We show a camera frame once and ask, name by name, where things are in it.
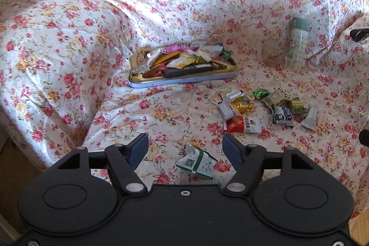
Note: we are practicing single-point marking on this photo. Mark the green white tumbler bottle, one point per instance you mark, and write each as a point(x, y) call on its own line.
point(298, 43)

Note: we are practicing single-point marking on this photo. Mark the gold tin tray with snacks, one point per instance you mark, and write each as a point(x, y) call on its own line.
point(180, 63)

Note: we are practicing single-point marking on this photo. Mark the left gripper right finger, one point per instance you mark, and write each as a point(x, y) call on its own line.
point(247, 161)

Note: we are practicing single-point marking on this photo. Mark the red white snack packet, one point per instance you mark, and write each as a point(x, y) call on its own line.
point(243, 124)

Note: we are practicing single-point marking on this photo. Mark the white grey snack packet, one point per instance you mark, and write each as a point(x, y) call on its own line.
point(310, 121)

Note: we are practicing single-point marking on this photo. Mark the floral sofa cover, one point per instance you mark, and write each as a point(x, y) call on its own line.
point(65, 70)

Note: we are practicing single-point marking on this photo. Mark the black white snack packet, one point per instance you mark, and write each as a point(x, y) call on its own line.
point(282, 116)

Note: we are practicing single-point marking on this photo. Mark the white brown text snack packet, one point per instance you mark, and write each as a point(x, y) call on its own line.
point(227, 110)

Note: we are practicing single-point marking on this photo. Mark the brown patterned snack packet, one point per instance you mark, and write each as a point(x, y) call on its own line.
point(275, 98)

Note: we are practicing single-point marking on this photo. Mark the gold wrapped candy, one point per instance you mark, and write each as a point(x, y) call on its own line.
point(243, 105)

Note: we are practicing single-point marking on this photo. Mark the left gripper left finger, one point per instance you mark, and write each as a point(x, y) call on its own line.
point(123, 160)

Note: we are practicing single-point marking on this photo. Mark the green yellow snack packet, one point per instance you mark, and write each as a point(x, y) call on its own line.
point(296, 106)

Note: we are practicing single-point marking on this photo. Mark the green white snack packet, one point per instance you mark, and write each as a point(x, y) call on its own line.
point(198, 162)

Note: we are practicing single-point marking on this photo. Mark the green wrapped candy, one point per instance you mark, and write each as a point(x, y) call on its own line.
point(260, 94)

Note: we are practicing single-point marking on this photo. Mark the black object on armrest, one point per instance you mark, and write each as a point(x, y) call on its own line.
point(358, 34)

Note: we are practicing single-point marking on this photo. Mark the small glass bowl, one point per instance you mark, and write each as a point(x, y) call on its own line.
point(273, 55)

